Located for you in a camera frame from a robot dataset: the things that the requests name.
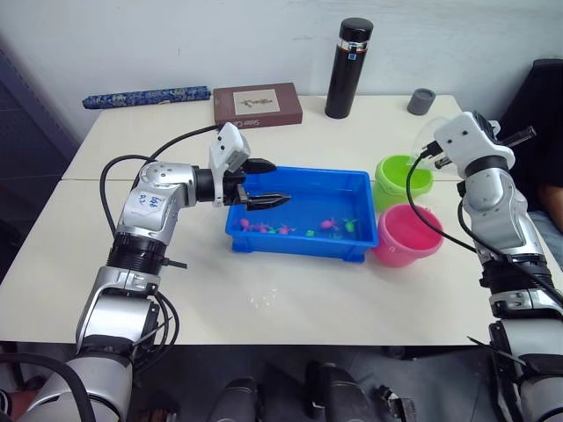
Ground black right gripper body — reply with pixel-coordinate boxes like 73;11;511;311
482;113;505;142

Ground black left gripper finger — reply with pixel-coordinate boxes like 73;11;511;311
243;157;277;176
245;192;292;211

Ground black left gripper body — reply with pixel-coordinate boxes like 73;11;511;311
222;172;251;207

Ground green plastic bucket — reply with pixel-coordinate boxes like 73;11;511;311
374;154;435;211

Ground blue plastic tub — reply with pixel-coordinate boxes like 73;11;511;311
224;164;381;264

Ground small grey cylinder cup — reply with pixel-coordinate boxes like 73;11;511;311
406;87;435;117

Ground pink plastic bucket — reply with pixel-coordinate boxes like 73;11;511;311
374;202;444;268

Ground brown hardcover book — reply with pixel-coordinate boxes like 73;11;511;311
212;82;304;129

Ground black thermos bottle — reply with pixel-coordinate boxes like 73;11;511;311
324;17;376;120

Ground blue patterned scroll case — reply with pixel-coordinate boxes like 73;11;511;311
81;84;211;111

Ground dark rounded robot leg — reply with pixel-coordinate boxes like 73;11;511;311
206;376;260;422
305;360;375;422

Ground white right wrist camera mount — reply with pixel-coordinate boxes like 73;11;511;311
433;111;515;171

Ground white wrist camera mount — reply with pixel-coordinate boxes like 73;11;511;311
433;111;515;171
208;122;252;207

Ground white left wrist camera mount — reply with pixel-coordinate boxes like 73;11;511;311
208;122;252;207

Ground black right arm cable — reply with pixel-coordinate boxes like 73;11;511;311
406;139;563;316

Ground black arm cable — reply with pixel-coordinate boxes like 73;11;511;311
99;124;221;234
406;139;563;316

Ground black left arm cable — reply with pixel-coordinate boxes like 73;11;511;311
99;124;221;234

